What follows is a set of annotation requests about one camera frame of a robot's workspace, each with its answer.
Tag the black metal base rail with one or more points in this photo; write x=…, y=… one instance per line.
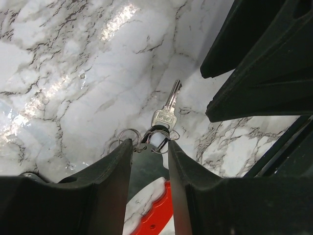
x=291, y=154

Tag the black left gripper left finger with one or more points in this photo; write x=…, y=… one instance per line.
x=90, y=202

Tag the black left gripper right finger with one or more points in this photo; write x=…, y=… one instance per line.
x=207, y=204

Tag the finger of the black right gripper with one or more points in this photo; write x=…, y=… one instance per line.
x=276, y=76
x=245, y=24

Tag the silver key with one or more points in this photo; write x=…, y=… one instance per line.
x=166, y=116

